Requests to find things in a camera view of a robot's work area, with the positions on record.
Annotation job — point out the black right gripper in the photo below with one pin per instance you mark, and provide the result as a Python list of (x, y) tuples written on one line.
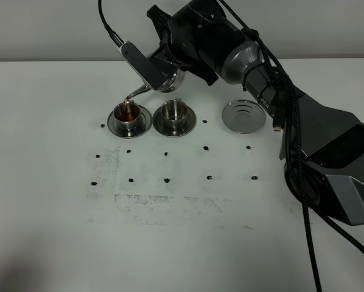
[(198, 37)]

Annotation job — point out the stainless steel teapot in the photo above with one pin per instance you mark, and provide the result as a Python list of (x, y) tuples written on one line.
[(169, 85)]

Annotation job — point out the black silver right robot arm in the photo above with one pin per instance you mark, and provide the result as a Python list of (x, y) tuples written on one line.
[(323, 147)]

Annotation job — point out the steel teapot saucer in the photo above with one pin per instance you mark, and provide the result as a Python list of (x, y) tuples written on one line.
[(243, 116)]

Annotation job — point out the right steel teacup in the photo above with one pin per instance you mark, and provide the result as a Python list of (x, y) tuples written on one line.
[(174, 113)]

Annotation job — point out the steel teacup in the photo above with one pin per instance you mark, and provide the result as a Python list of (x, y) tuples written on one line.
[(174, 113), (127, 116)]

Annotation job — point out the left steel saucer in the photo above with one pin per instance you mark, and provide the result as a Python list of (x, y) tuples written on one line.
[(144, 126)]

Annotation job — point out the left steel teacup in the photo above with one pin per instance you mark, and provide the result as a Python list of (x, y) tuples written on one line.
[(127, 116)]

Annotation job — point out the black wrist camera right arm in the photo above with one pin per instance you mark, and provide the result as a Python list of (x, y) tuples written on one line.
[(154, 71)]

